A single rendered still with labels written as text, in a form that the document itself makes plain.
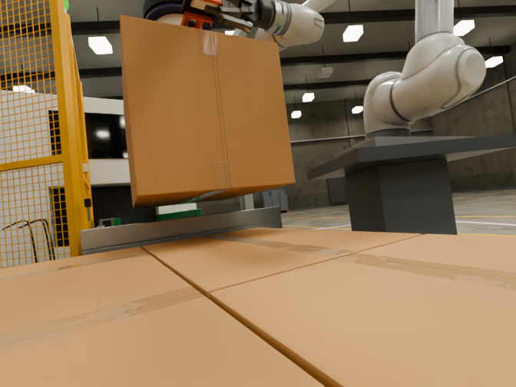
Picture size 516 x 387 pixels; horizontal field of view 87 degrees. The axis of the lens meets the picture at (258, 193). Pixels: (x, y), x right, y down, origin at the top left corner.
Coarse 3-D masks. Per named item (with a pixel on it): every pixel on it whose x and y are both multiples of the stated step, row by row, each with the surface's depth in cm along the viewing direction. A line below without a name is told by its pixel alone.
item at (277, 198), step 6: (264, 192) 1583; (270, 192) 1555; (276, 192) 1543; (282, 192) 1593; (264, 198) 1535; (270, 198) 1539; (276, 198) 1541; (282, 198) 1545; (264, 204) 1533; (270, 204) 1536; (276, 204) 1541; (282, 204) 1543; (288, 210) 1544
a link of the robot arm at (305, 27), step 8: (296, 8) 83; (304, 8) 84; (296, 16) 83; (304, 16) 84; (312, 16) 85; (320, 16) 88; (296, 24) 84; (304, 24) 84; (312, 24) 86; (320, 24) 88; (288, 32) 86; (296, 32) 86; (304, 32) 86; (312, 32) 87; (320, 32) 89; (280, 40) 92; (288, 40) 90; (296, 40) 89; (304, 40) 89; (312, 40) 90
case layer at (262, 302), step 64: (128, 256) 60; (192, 256) 50; (256, 256) 43; (320, 256) 38; (384, 256) 34; (448, 256) 30; (512, 256) 28; (0, 320) 26; (64, 320) 24; (128, 320) 22; (192, 320) 21; (256, 320) 19; (320, 320) 18; (384, 320) 17; (448, 320) 16; (512, 320) 16; (0, 384) 15; (64, 384) 14; (128, 384) 14; (192, 384) 13; (256, 384) 12; (320, 384) 12; (384, 384) 12; (448, 384) 11; (512, 384) 11
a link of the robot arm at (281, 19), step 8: (272, 0) 81; (280, 8) 80; (288, 8) 81; (272, 16) 81; (280, 16) 81; (288, 16) 82; (272, 24) 82; (280, 24) 82; (288, 24) 83; (272, 32) 85; (280, 32) 85
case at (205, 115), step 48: (144, 48) 60; (192, 48) 65; (240, 48) 71; (144, 96) 59; (192, 96) 64; (240, 96) 69; (144, 144) 58; (192, 144) 63; (240, 144) 68; (288, 144) 74; (144, 192) 57; (192, 192) 63; (240, 192) 85
